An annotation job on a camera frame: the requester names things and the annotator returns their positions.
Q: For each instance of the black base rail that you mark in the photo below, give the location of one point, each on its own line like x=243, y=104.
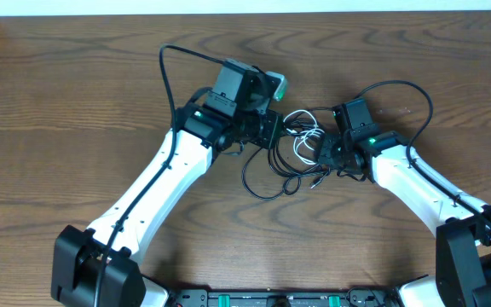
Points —
x=354, y=297

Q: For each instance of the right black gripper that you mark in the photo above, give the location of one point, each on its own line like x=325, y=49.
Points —
x=324, y=156

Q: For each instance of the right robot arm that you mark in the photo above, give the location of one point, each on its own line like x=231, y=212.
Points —
x=460, y=223

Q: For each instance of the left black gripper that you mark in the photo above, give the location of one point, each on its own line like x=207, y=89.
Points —
x=274, y=126

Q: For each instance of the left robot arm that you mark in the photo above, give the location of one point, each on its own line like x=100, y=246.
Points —
x=100, y=266

